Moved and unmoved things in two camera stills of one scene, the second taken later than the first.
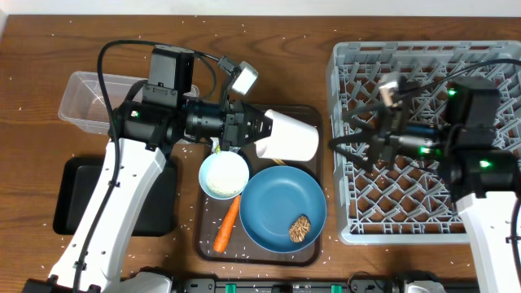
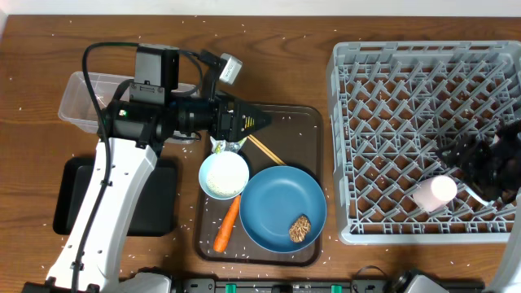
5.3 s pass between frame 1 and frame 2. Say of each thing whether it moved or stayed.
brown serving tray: stayed
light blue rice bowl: stayed
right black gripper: moved
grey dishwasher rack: stayed
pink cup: moved
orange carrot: stayed
